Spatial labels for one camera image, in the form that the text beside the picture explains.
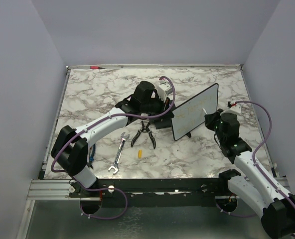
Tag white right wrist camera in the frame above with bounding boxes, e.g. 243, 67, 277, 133
227, 102, 242, 116

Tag red marker on rail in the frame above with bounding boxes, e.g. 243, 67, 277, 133
89, 66, 105, 69

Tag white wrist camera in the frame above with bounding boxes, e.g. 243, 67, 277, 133
227, 102, 242, 116
157, 83, 173, 97

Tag blue handled cutters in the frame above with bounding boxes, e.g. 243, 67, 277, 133
87, 145, 96, 169

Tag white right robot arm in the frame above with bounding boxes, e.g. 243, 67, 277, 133
204, 109, 295, 239

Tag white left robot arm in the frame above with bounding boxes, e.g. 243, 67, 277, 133
50, 76, 176, 197

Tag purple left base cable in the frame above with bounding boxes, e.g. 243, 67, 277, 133
80, 186, 129, 220

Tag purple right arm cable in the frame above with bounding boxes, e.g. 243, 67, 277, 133
234, 101, 295, 236

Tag silver open-end wrench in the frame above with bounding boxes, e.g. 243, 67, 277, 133
108, 132, 130, 175

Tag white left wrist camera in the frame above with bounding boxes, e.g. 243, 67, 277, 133
157, 83, 173, 97

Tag black framed whiteboard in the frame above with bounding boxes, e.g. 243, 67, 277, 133
171, 83, 219, 141

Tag black front mounting rail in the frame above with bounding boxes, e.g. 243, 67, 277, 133
39, 171, 248, 209

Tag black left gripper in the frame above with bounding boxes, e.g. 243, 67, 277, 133
141, 94, 174, 121

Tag black handled pliers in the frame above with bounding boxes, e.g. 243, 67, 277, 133
131, 121, 156, 149

